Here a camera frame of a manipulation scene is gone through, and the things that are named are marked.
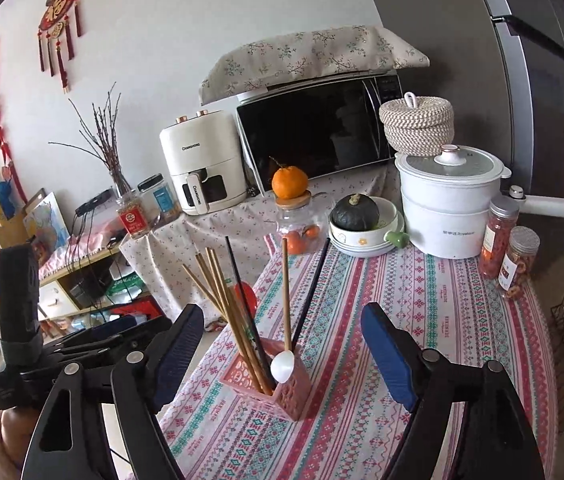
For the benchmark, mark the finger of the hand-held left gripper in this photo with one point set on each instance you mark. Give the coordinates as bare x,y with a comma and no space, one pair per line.
92,355
112,324

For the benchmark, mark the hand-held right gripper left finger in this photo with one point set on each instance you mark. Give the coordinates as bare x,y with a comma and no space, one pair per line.
177,360

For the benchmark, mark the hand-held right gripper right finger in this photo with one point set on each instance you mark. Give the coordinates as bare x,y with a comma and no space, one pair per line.
391,355

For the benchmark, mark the bundle of wooden chopsticks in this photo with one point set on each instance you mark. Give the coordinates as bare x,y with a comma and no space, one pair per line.
212,295

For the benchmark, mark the plain wooden chopstick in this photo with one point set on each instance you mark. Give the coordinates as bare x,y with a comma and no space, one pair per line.
224,290
207,292
287,300

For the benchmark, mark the green printed wooden chopstick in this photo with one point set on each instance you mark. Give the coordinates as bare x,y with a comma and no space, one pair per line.
218,292

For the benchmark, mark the red plastic spoon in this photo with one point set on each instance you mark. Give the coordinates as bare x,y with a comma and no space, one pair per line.
242,292

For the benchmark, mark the white plastic spoon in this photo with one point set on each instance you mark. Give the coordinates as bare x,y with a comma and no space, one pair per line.
282,366

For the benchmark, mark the pink perforated utensil basket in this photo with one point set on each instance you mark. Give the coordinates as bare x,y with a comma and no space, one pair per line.
293,395

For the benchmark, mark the person's left hand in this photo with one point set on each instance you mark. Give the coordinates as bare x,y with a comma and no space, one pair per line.
17,435

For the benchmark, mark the wooden shelf unit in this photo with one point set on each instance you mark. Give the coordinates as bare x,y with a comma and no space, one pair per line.
77,280

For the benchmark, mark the red green patterned tablecloth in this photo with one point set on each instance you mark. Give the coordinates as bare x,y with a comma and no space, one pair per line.
361,410

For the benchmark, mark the small-floral cabinet cloth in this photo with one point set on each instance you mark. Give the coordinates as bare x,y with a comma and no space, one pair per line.
182,250

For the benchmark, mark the white plate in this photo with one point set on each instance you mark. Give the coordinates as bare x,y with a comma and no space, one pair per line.
366,254

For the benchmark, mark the jar with red label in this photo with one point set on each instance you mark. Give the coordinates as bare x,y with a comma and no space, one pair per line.
132,215

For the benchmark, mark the white flower-print bowl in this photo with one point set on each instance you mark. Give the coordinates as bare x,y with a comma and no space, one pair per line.
361,244

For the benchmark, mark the black power strip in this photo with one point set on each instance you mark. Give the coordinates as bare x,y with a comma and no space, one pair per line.
93,202

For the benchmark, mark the jar with blue label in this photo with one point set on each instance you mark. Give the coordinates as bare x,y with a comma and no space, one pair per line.
162,200

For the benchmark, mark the small orange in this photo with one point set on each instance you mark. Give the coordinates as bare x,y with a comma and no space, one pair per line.
313,231
296,241

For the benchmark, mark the dark green squash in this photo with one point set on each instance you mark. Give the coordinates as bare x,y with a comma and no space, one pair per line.
354,212

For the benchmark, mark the jar of red dried fruit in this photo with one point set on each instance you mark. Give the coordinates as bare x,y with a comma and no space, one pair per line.
494,245

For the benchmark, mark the jar of dried fruit slices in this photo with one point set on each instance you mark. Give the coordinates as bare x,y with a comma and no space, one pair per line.
516,270

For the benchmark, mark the white electric cooking pot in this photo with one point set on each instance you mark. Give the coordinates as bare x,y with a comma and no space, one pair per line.
441,210

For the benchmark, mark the glass jar with wooden lid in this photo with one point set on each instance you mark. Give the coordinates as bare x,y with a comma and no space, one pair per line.
294,217

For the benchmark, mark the dried branches in glass vase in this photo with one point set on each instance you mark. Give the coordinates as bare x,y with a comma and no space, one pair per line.
107,145

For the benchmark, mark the white air fryer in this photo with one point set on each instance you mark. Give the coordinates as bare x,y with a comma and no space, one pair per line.
197,160

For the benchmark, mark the large orange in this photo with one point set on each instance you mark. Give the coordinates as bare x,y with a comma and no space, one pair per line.
289,182

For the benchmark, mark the woven lidded basket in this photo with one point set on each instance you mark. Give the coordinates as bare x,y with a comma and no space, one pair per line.
416,125

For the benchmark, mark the black microwave oven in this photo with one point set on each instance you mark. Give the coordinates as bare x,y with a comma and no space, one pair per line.
312,135

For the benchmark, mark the dark grey refrigerator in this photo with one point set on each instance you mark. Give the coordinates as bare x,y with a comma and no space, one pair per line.
461,60

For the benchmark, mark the floral microwave cover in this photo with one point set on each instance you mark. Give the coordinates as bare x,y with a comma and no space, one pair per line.
307,55

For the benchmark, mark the red knot wall ornament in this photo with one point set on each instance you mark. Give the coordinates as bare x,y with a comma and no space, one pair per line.
57,15

